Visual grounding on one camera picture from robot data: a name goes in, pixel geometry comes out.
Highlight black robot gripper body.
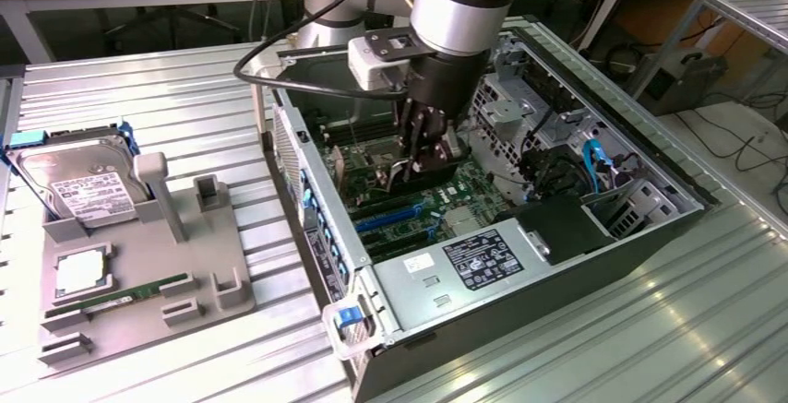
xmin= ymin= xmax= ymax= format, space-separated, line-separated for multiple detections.
xmin=401 ymin=49 xmax=492 ymax=124

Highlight graphics card with metal bracket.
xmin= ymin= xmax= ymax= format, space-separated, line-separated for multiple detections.
xmin=331 ymin=144 xmax=460 ymax=207

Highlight green motherboard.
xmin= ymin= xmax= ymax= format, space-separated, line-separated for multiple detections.
xmin=316 ymin=107 xmax=512 ymax=262

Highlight silver drive cage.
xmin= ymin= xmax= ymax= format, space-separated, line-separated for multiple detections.
xmin=468 ymin=36 xmax=592 ymax=202

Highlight silver chipset heatsink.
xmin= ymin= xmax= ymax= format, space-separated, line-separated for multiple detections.
xmin=442 ymin=208 xmax=488 ymax=234

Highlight blue expansion slot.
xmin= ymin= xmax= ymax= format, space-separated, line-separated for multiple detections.
xmin=352 ymin=204 xmax=424 ymax=234

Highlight black expansion slot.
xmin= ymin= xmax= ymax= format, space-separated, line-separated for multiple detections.
xmin=357 ymin=229 xmax=433 ymax=251

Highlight silver power supply unit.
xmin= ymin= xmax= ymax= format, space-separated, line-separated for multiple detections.
xmin=369 ymin=217 xmax=552 ymax=333

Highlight silver disk bay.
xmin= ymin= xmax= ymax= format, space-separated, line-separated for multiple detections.
xmin=580 ymin=180 xmax=679 ymax=241

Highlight open black PC case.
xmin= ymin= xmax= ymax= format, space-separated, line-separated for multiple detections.
xmin=248 ymin=15 xmax=718 ymax=403

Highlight black box device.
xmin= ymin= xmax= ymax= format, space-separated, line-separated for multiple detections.
xmin=641 ymin=52 xmax=731 ymax=116

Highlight blue case latch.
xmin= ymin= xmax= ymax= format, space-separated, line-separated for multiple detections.
xmin=333 ymin=307 xmax=363 ymax=329

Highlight black tripod legs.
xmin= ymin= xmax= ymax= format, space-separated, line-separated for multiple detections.
xmin=100 ymin=4 xmax=244 ymax=50

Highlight grey plastic parts rack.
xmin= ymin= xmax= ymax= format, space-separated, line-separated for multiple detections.
xmin=37 ymin=151 xmax=257 ymax=370

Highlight metal slat side table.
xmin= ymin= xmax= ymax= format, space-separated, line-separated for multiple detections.
xmin=632 ymin=0 xmax=788 ymax=100

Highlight green RAM stick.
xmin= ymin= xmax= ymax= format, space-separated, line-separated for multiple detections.
xmin=45 ymin=272 xmax=189 ymax=320

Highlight silver CPU chip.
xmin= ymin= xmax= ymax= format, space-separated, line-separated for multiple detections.
xmin=53 ymin=250 xmax=113 ymax=301

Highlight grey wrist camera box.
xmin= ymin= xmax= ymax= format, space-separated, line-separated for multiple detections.
xmin=344 ymin=35 xmax=412 ymax=92

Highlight thick black camera cable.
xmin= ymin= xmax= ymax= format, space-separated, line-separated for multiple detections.
xmin=232 ymin=0 xmax=412 ymax=101

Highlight blue flat wire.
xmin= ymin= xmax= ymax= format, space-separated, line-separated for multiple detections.
xmin=579 ymin=136 xmax=618 ymax=197

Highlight thin hanging cable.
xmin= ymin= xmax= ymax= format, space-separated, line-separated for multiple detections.
xmin=248 ymin=0 xmax=281 ymax=42

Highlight hard disk with blue bracket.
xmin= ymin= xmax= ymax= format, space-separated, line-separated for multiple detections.
xmin=1 ymin=118 xmax=152 ymax=231

